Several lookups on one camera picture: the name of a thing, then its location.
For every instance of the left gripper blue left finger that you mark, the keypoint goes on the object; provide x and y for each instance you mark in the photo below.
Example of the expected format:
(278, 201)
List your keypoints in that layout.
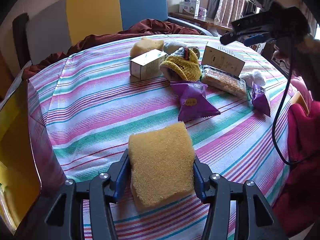
(106, 188)

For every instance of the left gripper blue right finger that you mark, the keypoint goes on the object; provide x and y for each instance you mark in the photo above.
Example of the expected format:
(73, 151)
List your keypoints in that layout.
(215, 190)

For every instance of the yellow sponge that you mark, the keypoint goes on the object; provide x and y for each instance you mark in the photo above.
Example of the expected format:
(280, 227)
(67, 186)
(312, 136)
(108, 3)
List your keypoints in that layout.
(144, 45)
(161, 166)

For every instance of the white plastic bag ball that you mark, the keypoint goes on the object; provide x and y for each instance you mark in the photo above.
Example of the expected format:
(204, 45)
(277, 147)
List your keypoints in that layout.
(253, 77)

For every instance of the white cardboard box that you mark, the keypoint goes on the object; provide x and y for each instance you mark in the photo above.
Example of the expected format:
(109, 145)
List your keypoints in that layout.
(223, 58)

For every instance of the purple snack packet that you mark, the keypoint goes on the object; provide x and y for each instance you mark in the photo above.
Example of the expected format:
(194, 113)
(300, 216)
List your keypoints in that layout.
(261, 99)
(193, 101)

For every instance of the black label cracker packet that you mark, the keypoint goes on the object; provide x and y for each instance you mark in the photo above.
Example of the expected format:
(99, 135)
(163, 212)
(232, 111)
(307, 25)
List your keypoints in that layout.
(224, 81)

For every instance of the yellow knitted hat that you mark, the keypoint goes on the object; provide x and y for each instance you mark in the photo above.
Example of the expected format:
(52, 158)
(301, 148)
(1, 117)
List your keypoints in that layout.
(181, 65)

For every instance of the small white carton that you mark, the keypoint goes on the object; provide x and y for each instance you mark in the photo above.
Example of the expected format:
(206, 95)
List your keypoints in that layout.
(146, 66)

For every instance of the person's hand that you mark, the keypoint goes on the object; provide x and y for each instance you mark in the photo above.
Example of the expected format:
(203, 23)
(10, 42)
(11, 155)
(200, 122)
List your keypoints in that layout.
(296, 53)

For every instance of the beige curtain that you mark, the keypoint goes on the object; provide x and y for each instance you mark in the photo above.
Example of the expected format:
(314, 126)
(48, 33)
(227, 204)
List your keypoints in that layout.
(224, 12)

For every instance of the striped bed sheet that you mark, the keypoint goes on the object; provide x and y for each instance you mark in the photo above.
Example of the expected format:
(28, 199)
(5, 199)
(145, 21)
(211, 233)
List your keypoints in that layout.
(89, 105)

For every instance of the red garment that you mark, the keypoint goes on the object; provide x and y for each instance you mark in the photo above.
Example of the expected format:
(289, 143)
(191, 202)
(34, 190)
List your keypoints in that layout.
(297, 207)

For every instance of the wooden bedside desk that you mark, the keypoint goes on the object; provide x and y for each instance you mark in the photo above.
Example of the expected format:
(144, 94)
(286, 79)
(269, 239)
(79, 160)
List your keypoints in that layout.
(204, 22)

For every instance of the white product box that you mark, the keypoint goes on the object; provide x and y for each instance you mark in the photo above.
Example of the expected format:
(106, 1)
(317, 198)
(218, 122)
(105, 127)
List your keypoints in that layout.
(189, 7)

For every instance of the rolled cream sock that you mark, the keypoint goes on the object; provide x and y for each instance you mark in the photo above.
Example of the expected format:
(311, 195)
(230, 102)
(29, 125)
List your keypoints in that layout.
(172, 46)

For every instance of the maroon blanket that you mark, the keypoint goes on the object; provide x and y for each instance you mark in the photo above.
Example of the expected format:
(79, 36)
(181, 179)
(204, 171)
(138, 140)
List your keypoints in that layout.
(145, 27)

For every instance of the blue yellow grey headboard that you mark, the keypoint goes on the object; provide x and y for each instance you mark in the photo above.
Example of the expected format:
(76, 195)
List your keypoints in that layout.
(66, 22)

